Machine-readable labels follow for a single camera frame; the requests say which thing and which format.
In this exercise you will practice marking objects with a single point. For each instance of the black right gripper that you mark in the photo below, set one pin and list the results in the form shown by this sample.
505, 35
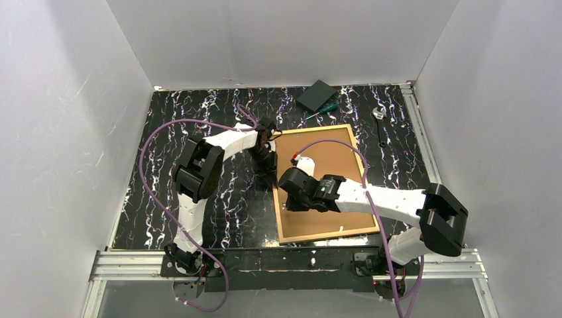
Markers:
290, 203

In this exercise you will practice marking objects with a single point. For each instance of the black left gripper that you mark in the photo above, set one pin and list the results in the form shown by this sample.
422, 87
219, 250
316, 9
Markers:
264, 160

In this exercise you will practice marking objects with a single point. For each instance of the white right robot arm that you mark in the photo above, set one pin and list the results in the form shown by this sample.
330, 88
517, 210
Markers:
436, 218

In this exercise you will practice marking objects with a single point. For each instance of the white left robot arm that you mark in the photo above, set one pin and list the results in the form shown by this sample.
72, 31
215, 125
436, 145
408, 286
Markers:
196, 179

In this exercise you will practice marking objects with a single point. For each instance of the black square box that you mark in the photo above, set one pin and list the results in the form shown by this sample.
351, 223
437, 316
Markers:
315, 96

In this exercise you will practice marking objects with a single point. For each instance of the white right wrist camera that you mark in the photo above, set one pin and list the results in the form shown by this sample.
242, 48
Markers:
304, 163

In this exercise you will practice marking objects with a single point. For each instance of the green handled screwdriver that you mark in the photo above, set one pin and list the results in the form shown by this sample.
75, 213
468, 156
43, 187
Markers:
324, 110

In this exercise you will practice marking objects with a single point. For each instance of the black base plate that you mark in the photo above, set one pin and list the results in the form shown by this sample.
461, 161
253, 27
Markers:
356, 268

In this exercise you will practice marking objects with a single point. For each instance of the aluminium rail frame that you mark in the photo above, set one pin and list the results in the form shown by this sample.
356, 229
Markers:
151, 265

